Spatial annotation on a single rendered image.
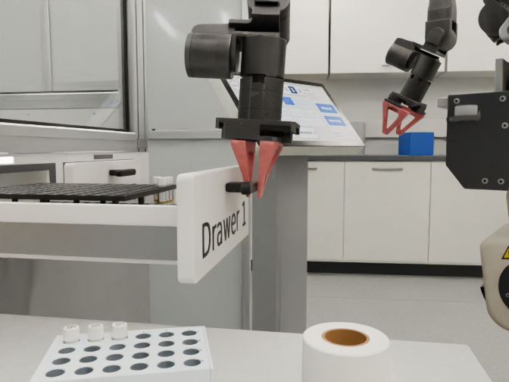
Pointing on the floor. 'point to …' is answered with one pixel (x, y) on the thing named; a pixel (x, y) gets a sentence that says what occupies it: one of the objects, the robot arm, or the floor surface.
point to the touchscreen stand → (280, 247)
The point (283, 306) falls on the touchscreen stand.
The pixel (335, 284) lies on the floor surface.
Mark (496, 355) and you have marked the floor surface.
